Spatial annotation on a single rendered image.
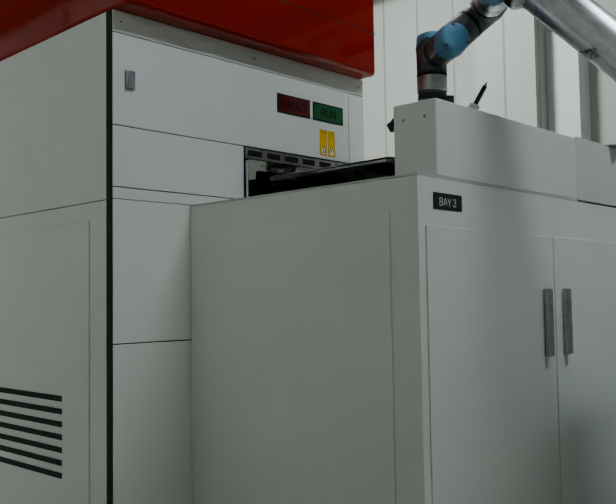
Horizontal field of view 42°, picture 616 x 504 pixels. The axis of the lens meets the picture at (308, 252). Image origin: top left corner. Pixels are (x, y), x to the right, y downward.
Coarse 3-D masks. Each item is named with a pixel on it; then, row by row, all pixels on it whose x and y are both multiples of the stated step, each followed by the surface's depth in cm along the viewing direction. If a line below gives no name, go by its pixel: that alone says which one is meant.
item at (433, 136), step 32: (416, 128) 145; (448, 128) 145; (480, 128) 153; (512, 128) 161; (416, 160) 145; (448, 160) 144; (480, 160) 152; (512, 160) 161; (544, 160) 171; (544, 192) 170; (576, 192) 181
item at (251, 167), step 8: (248, 160) 192; (256, 160) 194; (248, 168) 192; (256, 168) 194; (264, 168) 196; (272, 168) 198; (280, 168) 200; (288, 168) 202; (296, 168) 204; (304, 168) 206; (248, 176) 192; (248, 184) 192; (248, 192) 192; (256, 192) 194; (264, 192) 195; (272, 192) 197
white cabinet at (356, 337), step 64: (320, 192) 153; (384, 192) 142; (448, 192) 144; (512, 192) 160; (192, 256) 179; (256, 256) 164; (320, 256) 152; (384, 256) 141; (448, 256) 142; (512, 256) 158; (576, 256) 179; (192, 320) 178; (256, 320) 164; (320, 320) 151; (384, 320) 141; (448, 320) 141; (512, 320) 157; (576, 320) 177; (192, 384) 178; (256, 384) 163; (320, 384) 151; (384, 384) 140; (448, 384) 140; (512, 384) 156; (576, 384) 175; (192, 448) 177; (256, 448) 162; (320, 448) 150; (384, 448) 140; (448, 448) 139; (512, 448) 155; (576, 448) 174
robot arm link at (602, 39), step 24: (480, 0) 157; (504, 0) 153; (528, 0) 150; (552, 0) 147; (576, 0) 146; (552, 24) 149; (576, 24) 146; (600, 24) 145; (576, 48) 149; (600, 48) 145
